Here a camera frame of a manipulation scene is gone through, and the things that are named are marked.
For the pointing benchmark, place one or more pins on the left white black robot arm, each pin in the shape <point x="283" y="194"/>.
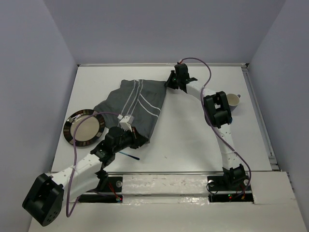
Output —
<point x="50" y="193"/>

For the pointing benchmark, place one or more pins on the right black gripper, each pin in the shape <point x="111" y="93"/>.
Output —
<point x="168" y="82"/>

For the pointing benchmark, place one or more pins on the purple white cup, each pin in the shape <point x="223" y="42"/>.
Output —
<point x="233" y="101"/>

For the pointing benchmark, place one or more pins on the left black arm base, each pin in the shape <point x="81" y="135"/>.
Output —
<point x="108" y="190"/>

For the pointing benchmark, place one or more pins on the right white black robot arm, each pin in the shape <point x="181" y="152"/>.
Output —
<point x="217" y="113"/>

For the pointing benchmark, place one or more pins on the blue metal fork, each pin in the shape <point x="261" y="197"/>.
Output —
<point x="123" y="153"/>

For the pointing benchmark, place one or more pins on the grey striped cloth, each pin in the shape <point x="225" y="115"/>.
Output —
<point x="143" y="99"/>

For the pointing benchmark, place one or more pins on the dark rimmed dinner plate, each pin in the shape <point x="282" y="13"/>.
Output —
<point x="88" y="132"/>

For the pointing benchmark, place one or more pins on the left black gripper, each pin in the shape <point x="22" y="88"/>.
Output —
<point x="137" y="140"/>

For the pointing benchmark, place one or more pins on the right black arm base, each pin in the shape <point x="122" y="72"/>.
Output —
<point x="232" y="186"/>

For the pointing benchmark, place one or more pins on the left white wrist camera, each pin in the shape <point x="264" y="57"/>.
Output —
<point x="125" y="122"/>

